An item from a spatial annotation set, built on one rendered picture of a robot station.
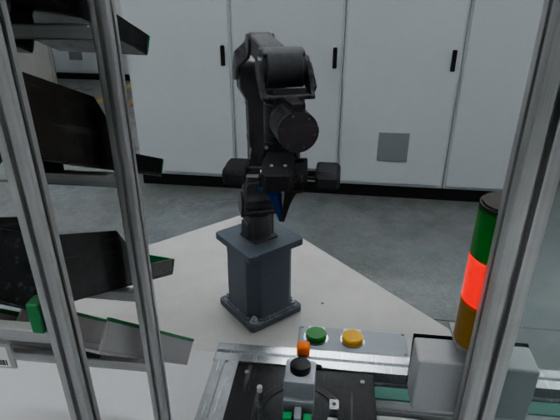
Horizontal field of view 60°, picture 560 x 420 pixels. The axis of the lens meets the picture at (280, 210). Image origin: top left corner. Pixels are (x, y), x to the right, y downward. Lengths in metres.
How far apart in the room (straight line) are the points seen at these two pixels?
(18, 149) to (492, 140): 3.62
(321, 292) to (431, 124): 2.60
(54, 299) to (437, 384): 0.39
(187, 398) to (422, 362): 0.58
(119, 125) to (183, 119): 3.35
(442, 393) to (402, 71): 3.17
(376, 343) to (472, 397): 0.46
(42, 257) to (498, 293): 0.38
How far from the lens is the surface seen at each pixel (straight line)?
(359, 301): 1.26
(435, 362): 0.55
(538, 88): 0.40
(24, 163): 0.41
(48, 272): 0.45
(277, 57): 0.72
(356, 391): 0.88
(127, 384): 1.08
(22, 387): 1.15
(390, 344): 0.99
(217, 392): 0.90
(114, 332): 0.67
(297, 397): 0.74
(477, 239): 0.48
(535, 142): 0.41
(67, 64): 8.90
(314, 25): 3.58
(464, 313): 0.52
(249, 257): 1.03
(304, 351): 0.79
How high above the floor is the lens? 1.60
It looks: 26 degrees down
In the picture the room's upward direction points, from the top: straight up
